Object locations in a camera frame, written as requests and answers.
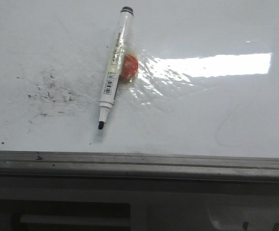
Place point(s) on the grey metal table frame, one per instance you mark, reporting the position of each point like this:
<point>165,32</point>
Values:
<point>58,204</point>

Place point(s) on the white whiteboard marker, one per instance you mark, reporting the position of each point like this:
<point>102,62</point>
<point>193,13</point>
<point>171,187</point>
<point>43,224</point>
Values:
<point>115,64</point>

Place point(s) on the red round magnet taped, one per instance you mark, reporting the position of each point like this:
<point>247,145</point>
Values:
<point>130,67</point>

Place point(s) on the grey aluminium whiteboard frame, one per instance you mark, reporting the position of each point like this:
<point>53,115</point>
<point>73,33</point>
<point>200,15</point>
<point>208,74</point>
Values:
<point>142,166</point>

